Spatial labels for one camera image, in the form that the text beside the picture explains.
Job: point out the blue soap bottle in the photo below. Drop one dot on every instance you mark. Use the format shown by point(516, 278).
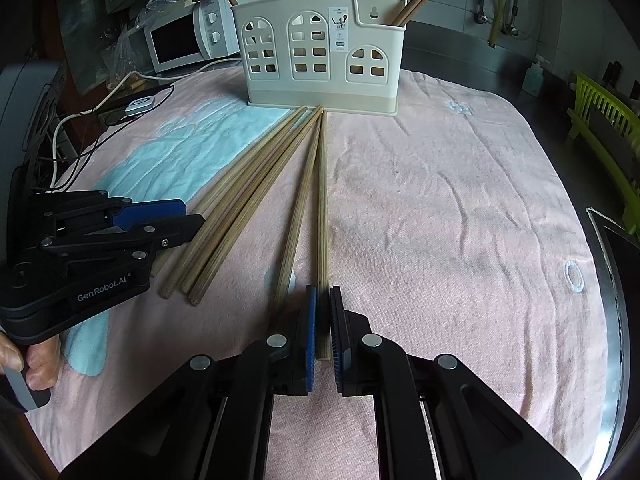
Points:
point(533, 80)

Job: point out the person's left hand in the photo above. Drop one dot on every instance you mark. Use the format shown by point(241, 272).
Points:
point(42, 360)

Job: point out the white microwave oven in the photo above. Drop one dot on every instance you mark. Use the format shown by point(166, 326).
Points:
point(215, 25)

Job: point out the clear plastic snack bag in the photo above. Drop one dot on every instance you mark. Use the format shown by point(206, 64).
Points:
point(120, 35)

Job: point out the pink towel with blue print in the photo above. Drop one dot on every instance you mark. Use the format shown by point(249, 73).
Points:
point(450, 210)

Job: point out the green plastic dish rack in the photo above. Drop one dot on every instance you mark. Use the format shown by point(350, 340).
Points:
point(595, 105)

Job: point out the row of wooden chopsticks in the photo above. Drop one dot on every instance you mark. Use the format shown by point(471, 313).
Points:
point(235, 210)

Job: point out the small white square device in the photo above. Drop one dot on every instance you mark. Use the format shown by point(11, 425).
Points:
point(140, 105)

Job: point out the cream plastic utensil holder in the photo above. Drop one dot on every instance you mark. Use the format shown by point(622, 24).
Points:
point(320, 92)

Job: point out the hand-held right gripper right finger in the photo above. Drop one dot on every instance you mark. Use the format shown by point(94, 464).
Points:
point(337, 340)

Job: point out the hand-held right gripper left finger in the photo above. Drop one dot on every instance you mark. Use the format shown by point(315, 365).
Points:
point(311, 340)

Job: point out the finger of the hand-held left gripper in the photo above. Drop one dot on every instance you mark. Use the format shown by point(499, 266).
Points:
point(170, 232)
point(150, 210)

